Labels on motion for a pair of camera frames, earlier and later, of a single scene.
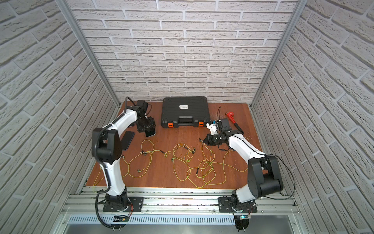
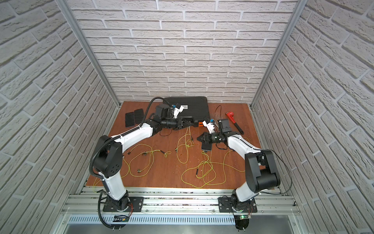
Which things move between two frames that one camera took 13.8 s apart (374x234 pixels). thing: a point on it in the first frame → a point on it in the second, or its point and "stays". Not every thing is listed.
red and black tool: x=231 y=114 stays
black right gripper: x=210 y=142 stays
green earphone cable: x=173 y=156 → x=193 y=143
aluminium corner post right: x=299 y=7 stays
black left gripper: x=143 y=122 → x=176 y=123
